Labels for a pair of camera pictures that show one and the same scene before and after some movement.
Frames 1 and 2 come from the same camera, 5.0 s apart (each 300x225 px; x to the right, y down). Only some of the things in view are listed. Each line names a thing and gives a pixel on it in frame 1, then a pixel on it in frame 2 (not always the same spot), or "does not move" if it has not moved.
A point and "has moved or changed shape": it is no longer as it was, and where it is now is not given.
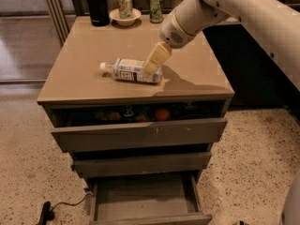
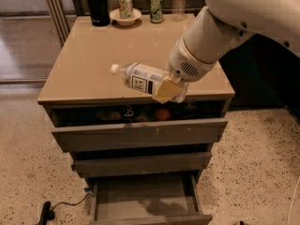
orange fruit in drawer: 162,114 does not move
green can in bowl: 125,6 does not move
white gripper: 172,32 -> 185,64
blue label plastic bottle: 129,70 has moved or changed shape
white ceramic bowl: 127,22 does not move
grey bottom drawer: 146,199 does not move
